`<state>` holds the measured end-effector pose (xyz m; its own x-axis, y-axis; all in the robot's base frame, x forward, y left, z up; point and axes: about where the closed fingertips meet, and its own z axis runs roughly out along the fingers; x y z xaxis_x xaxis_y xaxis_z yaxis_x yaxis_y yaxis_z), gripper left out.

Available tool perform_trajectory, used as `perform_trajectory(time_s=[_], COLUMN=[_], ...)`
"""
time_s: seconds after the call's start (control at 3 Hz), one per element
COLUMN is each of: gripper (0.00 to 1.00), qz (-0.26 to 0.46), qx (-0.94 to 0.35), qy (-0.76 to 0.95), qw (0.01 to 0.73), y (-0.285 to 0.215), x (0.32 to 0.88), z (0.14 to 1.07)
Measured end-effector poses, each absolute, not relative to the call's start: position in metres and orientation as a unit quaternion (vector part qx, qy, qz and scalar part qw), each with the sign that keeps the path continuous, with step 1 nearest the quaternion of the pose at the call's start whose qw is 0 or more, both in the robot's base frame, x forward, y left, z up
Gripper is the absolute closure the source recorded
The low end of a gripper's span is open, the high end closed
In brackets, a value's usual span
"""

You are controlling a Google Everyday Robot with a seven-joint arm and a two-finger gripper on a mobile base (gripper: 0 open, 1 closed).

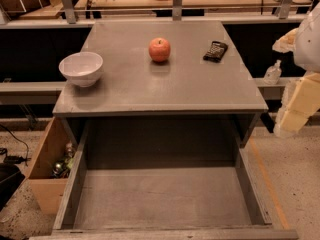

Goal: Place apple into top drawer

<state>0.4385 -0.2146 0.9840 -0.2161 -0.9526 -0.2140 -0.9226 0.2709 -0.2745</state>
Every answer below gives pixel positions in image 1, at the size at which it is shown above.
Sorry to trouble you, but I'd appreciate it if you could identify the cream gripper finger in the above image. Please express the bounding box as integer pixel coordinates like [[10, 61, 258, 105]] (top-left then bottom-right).
[[273, 72, 320, 138], [272, 28, 298, 53]]

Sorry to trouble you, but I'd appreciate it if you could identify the red apple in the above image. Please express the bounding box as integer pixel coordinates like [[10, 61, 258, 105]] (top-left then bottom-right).
[[148, 37, 171, 63]]

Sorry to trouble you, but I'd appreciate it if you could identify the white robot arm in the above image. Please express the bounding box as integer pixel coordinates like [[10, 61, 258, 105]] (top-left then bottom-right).
[[272, 4, 320, 138]]

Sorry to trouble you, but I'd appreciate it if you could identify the grey open top drawer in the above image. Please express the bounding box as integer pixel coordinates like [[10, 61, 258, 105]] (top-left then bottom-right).
[[33, 118, 298, 240]]

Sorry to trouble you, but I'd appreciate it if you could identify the clear sanitizer pump bottle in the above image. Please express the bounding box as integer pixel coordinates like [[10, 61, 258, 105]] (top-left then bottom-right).
[[263, 60, 282, 85]]

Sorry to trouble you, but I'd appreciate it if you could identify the dark snack packet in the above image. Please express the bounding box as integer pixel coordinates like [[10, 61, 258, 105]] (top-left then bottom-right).
[[203, 41, 228, 63]]

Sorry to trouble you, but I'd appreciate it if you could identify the grey cabinet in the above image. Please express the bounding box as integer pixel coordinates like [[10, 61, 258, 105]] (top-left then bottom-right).
[[53, 20, 268, 142]]

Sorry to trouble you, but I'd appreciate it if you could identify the white ceramic bowl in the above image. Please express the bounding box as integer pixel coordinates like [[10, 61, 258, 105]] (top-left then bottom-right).
[[59, 52, 103, 87]]

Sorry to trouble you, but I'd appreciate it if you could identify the wooden background workbench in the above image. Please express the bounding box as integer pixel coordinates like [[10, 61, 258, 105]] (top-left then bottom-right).
[[20, 0, 311, 20]]

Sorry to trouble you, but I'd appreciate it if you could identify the wooden box of items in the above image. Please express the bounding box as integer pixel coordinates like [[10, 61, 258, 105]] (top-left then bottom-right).
[[28, 118, 76, 215]]

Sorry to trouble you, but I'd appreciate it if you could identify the black object at left edge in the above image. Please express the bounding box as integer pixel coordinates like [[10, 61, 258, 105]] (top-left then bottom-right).
[[0, 163, 25, 211]]

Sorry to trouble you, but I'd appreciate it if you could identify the metal railing frame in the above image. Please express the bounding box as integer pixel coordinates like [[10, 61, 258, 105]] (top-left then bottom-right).
[[0, 0, 320, 30]]

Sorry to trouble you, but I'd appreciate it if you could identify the black power cable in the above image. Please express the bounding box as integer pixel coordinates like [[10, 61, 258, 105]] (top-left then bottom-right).
[[0, 123, 32, 167]]

